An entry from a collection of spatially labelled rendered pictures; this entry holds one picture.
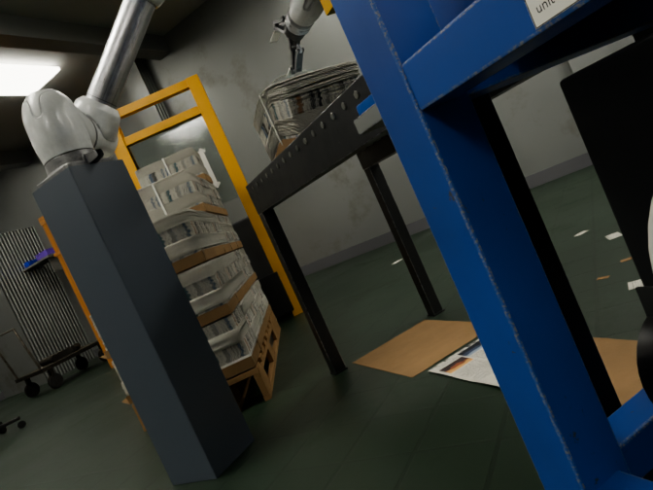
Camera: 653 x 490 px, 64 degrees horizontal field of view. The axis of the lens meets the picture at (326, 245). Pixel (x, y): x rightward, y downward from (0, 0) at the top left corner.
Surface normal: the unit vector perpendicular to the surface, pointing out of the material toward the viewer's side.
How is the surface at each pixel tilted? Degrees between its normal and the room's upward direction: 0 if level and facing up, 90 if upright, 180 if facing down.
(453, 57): 90
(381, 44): 90
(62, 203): 90
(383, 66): 90
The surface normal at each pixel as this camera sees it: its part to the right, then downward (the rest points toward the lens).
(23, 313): 0.80, -0.33
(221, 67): -0.43, 0.25
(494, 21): -0.84, 0.40
